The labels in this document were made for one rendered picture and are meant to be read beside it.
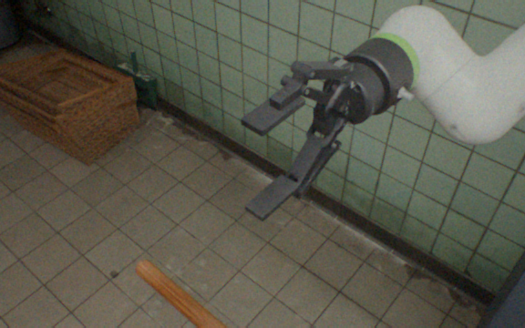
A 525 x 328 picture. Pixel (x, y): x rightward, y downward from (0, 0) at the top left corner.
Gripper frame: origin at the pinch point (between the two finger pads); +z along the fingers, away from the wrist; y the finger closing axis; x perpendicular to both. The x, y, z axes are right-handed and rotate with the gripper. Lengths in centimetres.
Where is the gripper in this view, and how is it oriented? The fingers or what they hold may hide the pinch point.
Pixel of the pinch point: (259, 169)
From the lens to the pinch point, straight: 54.7
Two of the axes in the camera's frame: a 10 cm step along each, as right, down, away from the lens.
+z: -6.6, 5.3, -5.3
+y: 0.0, 7.1, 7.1
